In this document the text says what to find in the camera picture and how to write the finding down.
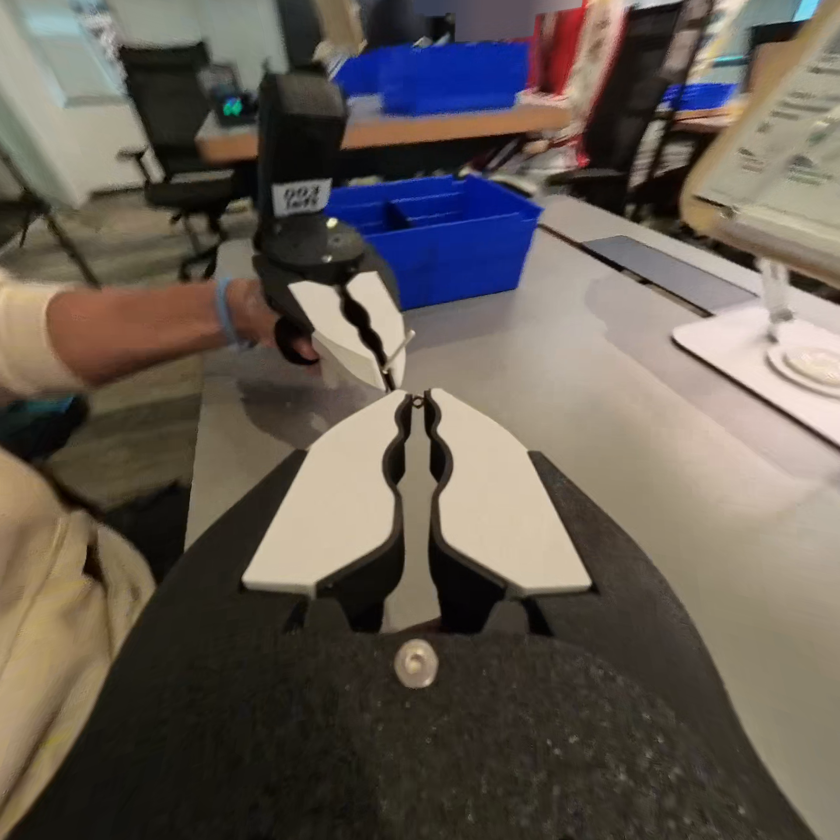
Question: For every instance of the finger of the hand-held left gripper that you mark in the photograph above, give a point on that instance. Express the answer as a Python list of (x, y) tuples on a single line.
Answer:
[(380, 315), (328, 321)]

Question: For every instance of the person's left hand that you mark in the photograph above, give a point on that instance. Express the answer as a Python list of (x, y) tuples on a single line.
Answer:
[(256, 315)]

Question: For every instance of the blue wristband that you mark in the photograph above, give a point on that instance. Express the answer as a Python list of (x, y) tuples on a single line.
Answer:
[(226, 315)]

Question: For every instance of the black office chair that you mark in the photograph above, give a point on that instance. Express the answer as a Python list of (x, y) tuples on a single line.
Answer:
[(167, 98), (630, 85)]

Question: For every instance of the black camera equipment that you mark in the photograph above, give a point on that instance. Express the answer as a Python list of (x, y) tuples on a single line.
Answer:
[(226, 98)]

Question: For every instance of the thin steel bolt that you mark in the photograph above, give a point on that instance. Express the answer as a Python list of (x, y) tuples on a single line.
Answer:
[(401, 350)]

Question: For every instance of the person's left forearm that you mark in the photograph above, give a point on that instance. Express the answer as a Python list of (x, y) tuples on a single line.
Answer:
[(131, 328)]

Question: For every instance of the wooden background table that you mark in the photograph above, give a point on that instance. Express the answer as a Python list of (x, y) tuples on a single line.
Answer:
[(426, 128)]

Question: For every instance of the black tripod light stand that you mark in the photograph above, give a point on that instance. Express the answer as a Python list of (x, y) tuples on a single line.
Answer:
[(59, 236)]

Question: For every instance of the printed instruction board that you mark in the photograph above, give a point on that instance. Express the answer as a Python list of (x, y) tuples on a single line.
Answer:
[(781, 157)]

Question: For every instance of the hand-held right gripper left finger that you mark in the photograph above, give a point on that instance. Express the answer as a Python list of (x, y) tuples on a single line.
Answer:
[(328, 512)]

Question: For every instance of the white board stand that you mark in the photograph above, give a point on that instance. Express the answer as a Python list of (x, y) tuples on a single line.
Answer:
[(735, 354)]

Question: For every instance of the blue divided plastic bin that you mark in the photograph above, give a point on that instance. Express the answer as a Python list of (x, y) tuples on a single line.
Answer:
[(459, 256)]

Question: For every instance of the tan wooden board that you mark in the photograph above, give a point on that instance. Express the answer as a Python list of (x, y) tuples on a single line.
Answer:
[(344, 26)]

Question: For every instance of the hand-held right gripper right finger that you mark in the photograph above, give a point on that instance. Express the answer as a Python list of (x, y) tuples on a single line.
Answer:
[(512, 512)]

